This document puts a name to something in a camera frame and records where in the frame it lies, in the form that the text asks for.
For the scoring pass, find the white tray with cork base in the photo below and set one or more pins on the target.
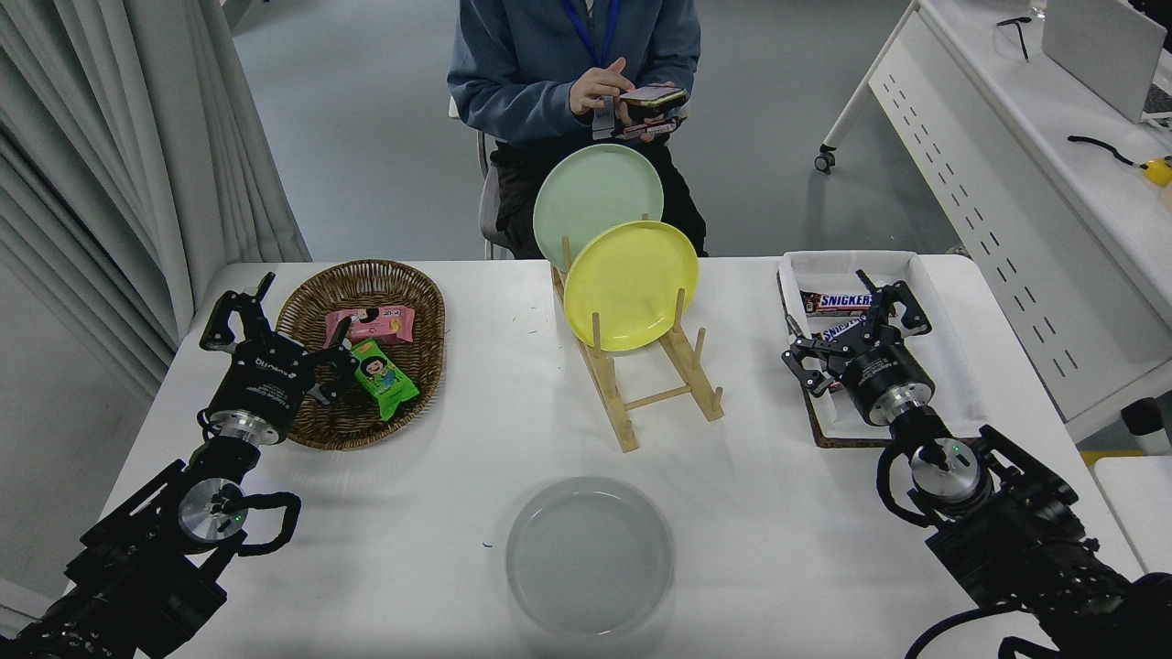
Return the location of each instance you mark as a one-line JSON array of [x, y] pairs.
[[943, 366]]

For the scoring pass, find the grey curtain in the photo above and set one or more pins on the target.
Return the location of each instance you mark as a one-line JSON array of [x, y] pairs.
[[110, 165]]

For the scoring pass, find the small yellow object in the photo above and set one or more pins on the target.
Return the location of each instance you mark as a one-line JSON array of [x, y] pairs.
[[1160, 171]]

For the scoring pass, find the person's right forearm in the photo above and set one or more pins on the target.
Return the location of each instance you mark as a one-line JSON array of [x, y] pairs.
[[522, 105]]

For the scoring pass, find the office chair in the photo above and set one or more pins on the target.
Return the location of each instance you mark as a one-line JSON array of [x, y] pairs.
[[490, 201]]

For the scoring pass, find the pink snack pack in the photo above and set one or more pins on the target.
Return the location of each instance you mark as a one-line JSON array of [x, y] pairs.
[[371, 323]]

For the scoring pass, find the person's left forearm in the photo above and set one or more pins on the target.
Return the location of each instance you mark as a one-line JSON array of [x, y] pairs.
[[682, 59]]

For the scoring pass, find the smartphone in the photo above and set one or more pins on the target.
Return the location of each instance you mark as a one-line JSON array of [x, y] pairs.
[[655, 95]]

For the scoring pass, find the wooden plate rack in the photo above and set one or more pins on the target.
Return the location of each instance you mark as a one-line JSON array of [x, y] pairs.
[[625, 430]]

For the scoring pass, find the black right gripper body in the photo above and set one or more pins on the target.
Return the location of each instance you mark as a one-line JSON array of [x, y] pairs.
[[884, 377]]

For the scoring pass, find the black cylinder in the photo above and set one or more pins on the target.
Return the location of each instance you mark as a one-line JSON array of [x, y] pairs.
[[1146, 426]]

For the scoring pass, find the silver laptop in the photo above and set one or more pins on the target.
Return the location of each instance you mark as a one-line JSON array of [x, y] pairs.
[[1099, 46]]

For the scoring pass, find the pale green plate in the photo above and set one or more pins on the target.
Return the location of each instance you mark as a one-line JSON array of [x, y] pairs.
[[591, 192]]

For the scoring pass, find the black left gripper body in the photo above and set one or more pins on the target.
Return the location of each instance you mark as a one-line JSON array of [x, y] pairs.
[[261, 380]]

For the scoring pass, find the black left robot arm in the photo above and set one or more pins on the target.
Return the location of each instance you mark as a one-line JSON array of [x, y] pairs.
[[137, 567]]

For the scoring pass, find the person's left hand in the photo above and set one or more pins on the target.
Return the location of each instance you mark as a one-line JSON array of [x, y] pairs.
[[650, 124]]

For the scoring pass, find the person's right hand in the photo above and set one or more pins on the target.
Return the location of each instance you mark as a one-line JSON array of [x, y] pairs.
[[595, 91]]

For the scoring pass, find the white desk with perforated panel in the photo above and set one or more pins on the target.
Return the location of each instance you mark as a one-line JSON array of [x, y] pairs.
[[1007, 183]]

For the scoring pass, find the person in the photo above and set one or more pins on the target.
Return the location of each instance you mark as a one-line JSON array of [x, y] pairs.
[[513, 55]]

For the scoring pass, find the grey plate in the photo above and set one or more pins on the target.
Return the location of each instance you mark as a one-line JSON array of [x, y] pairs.
[[591, 558]]

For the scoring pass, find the yellow plate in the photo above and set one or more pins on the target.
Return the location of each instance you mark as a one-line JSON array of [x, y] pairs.
[[632, 284]]

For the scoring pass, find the green snack pack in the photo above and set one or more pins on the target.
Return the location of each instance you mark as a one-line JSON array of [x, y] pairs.
[[385, 377]]

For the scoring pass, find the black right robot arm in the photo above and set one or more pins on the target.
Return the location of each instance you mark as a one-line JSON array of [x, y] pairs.
[[1007, 540]]

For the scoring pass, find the brown wicker basket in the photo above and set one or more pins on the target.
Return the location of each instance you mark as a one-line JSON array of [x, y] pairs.
[[403, 293]]

